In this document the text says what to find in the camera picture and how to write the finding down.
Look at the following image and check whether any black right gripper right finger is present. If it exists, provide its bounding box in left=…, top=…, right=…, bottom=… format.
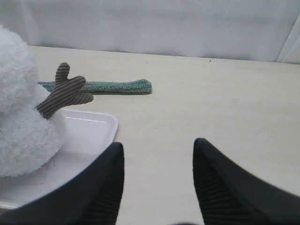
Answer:
left=193, top=138, right=300, bottom=225

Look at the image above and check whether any green fluffy scarf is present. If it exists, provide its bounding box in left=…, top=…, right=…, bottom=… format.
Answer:
left=36, top=77, right=152, bottom=96

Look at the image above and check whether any white plastic tray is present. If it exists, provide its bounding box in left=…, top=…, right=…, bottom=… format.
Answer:
left=0, top=110, right=119, bottom=211

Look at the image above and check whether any white backdrop curtain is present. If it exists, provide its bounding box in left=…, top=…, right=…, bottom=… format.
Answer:
left=0, top=0, right=300, bottom=64

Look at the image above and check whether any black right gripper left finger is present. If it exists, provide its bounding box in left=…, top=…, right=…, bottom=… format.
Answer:
left=0, top=142, right=124, bottom=225

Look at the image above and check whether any white plush snowman toy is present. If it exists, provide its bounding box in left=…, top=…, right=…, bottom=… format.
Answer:
left=0, top=27, right=94, bottom=177

